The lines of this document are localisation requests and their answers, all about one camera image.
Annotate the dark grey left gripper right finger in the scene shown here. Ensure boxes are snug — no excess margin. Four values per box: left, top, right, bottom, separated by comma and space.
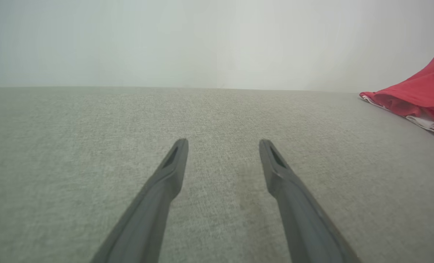
259, 139, 363, 263

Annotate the red jersey with navy lettering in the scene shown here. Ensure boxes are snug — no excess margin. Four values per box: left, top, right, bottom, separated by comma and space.
359, 52, 434, 141

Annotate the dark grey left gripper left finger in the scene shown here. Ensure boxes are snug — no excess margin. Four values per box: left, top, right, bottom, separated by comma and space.
90, 138, 189, 263

